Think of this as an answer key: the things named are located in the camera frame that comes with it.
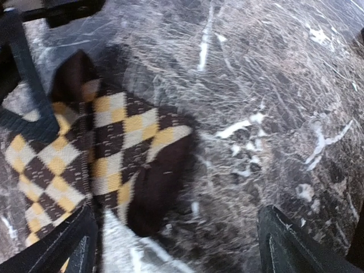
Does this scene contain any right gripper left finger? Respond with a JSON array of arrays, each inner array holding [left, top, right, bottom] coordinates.
[[1, 206, 98, 272]]

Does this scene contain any tan brown argyle sock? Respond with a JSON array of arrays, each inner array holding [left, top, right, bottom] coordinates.
[[5, 51, 193, 246]]

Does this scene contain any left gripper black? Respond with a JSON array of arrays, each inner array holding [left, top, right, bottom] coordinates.
[[1, 0, 106, 142]]

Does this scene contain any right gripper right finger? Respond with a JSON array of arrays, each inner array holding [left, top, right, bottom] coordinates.
[[258, 205, 362, 273]]

